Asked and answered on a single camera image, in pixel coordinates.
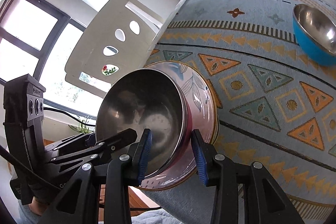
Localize blue leaf round plate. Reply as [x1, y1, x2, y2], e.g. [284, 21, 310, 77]
[139, 61, 218, 191]

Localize blue steel bowl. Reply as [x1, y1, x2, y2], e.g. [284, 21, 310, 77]
[292, 4, 335, 67]

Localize patterned blue table mat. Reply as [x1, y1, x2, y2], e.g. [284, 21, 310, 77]
[147, 0, 335, 223]

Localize green potted plant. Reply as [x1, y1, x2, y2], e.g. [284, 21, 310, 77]
[68, 116, 96, 134]

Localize white chair near left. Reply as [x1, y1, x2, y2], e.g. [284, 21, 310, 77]
[64, 0, 164, 97]

